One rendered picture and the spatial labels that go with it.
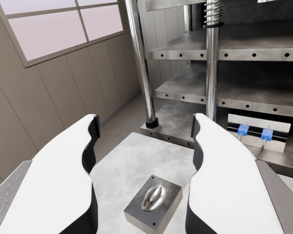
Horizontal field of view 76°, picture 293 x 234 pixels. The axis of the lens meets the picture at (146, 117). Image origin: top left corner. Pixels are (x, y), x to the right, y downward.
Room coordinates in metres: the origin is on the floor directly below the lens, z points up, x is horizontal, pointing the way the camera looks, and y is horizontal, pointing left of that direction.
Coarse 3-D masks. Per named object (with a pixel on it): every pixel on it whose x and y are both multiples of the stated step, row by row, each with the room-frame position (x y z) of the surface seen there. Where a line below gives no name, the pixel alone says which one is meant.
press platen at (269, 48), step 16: (192, 32) 1.52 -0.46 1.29; (224, 32) 1.28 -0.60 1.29; (240, 32) 1.19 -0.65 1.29; (256, 32) 1.10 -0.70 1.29; (272, 32) 1.03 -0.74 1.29; (288, 32) 0.97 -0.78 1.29; (160, 48) 1.15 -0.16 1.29; (176, 48) 1.07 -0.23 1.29; (192, 48) 1.01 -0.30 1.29; (224, 48) 0.89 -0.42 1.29; (240, 48) 0.84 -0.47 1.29; (256, 48) 0.79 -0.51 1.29; (272, 48) 0.75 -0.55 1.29; (288, 48) 0.71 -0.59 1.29
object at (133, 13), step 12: (132, 0) 1.10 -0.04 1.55; (132, 12) 1.10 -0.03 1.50; (132, 24) 1.10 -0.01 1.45; (192, 24) 1.64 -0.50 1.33; (132, 36) 1.12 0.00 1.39; (144, 48) 1.11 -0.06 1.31; (144, 60) 1.10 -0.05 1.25; (192, 60) 1.62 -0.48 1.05; (144, 72) 1.10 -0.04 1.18; (144, 84) 1.10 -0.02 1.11; (144, 96) 1.11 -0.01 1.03; (156, 120) 1.11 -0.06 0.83
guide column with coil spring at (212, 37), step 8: (208, 0) 0.87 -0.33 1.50; (208, 8) 0.87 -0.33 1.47; (216, 16) 0.85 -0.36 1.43; (208, 24) 0.87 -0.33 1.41; (208, 32) 0.87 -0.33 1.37; (216, 32) 0.85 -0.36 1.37; (208, 40) 0.87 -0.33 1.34; (216, 40) 0.85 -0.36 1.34; (208, 48) 0.87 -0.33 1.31; (216, 48) 0.85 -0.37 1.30; (208, 56) 0.87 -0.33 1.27; (216, 56) 0.85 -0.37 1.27; (208, 64) 0.87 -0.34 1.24; (216, 64) 0.85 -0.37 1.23; (208, 72) 0.87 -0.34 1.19; (216, 72) 0.86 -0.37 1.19; (208, 80) 0.87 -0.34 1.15; (216, 80) 0.86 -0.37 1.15; (208, 88) 0.87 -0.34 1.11; (216, 88) 0.86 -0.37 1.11; (208, 96) 0.87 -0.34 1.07; (216, 96) 0.86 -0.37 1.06; (208, 104) 0.87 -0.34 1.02; (216, 104) 0.86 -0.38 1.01; (208, 112) 0.87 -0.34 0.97; (216, 112) 0.86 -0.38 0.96; (216, 120) 0.87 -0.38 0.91
